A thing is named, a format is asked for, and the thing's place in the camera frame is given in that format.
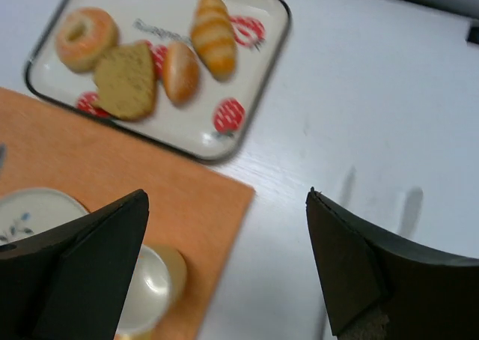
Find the brown bread slice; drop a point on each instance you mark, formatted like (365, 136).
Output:
(125, 77)

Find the white blue ceramic plate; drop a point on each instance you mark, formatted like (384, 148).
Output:
(31, 211)

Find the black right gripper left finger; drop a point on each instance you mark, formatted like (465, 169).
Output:
(71, 282)

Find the striped long bread roll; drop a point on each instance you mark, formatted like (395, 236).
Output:
(212, 37)

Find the sugared bagel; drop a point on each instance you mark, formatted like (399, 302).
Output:
(84, 36)

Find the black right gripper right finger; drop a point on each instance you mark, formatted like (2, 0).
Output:
(379, 285)

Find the strawberry print white tray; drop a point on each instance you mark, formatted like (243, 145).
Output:
(211, 125)

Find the round golden bun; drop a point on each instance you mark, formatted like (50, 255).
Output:
(180, 73)

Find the yellow ceramic mug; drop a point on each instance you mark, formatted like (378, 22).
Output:
(157, 283)

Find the orange cloth placemat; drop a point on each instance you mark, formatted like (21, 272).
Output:
(195, 210)

